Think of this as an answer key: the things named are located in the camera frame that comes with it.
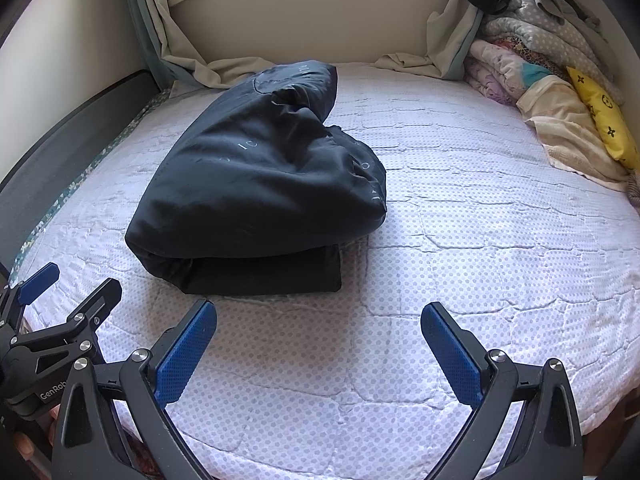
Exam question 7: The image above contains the pink floral blanket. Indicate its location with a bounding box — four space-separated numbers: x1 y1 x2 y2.
467 40 556 106

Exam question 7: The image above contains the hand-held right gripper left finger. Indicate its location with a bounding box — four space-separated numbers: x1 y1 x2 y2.
50 299 218 480

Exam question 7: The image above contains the colourful patterned blanket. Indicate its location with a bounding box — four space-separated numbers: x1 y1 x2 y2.
482 35 566 73

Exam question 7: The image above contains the teal curtain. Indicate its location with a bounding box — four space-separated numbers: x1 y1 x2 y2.
122 0 173 91

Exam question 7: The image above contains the yellow printed pillow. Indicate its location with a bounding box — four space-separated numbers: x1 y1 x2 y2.
566 66 640 171

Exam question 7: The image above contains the person's left hand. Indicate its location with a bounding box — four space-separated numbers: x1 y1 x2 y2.
10 402 63 463

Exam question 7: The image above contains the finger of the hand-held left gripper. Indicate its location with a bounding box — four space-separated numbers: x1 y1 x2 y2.
12 277 123 357
0 262 61 336

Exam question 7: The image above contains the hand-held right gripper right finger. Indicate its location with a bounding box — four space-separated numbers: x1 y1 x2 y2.
420 301 586 480

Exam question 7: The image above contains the bed with white quilt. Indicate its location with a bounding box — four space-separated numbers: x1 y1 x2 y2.
10 60 640 480

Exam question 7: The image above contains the pile of folded blankets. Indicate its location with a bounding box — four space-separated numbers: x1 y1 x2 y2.
480 0 626 106

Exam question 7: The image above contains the floral bed sheet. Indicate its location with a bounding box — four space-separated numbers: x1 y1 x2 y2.
12 87 173 281

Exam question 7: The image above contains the dark padded jacket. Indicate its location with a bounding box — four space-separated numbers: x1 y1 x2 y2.
125 60 390 296

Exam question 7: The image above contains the beige curtain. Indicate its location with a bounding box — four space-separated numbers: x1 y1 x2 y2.
374 0 483 81
137 0 281 90

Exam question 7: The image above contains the grey bed headboard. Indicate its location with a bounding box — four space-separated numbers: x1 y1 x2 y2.
0 71 166 281

